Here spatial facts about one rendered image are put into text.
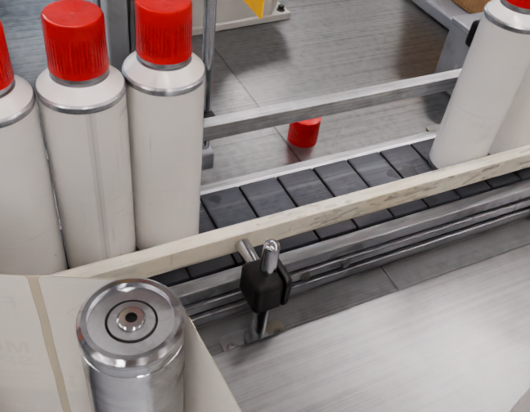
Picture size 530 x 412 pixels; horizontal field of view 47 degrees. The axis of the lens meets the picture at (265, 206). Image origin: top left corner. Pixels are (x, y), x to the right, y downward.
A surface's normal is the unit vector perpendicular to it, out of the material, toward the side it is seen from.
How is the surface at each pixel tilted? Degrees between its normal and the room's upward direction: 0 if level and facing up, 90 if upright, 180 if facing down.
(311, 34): 0
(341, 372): 0
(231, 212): 0
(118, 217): 90
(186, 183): 90
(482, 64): 90
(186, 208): 90
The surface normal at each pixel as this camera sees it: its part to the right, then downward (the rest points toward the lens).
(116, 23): 0.43, 0.66
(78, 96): 0.16, -0.07
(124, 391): 0.00, 0.70
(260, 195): 0.11, -0.71
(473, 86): -0.80, 0.36
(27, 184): 0.78, 0.49
